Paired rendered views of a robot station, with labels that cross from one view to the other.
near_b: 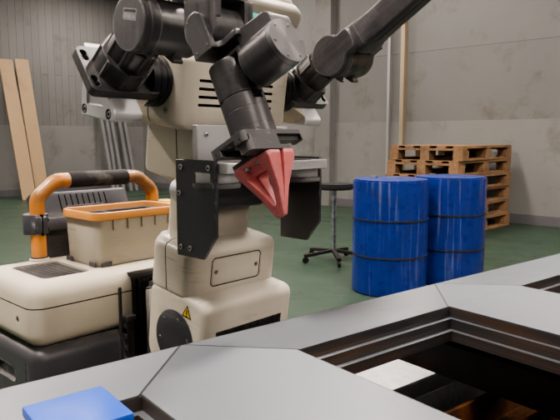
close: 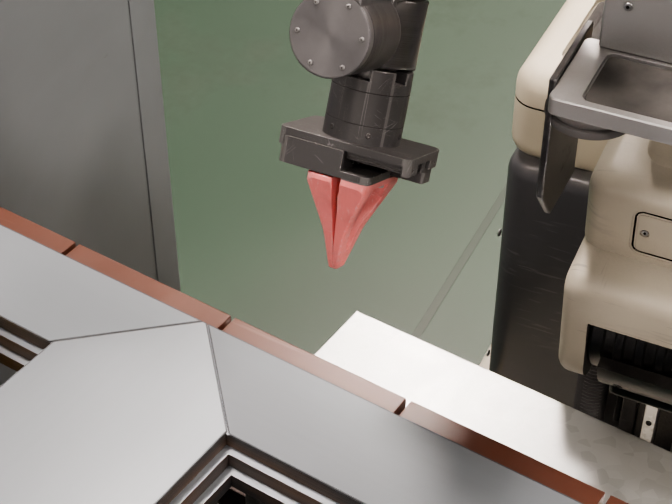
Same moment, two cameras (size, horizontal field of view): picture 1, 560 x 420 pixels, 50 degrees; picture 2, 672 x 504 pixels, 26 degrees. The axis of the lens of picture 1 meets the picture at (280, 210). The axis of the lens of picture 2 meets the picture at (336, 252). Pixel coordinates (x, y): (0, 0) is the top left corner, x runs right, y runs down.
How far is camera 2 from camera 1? 109 cm
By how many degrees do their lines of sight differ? 72
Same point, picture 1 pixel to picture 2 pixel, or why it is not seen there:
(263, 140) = (308, 154)
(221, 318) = (599, 310)
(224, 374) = (121, 387)
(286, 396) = (75, 453)
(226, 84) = not seen: hidden behind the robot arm
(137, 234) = not seen: outside the picture
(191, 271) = (591, 207)
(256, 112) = (339, 102)
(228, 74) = not seen: hidden behind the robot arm
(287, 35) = (335, 25)
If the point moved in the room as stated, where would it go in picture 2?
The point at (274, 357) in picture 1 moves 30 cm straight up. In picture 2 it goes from (188, 416) to (158, 98)
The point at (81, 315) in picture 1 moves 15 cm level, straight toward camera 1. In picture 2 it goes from (586, 143) to (484, 193)
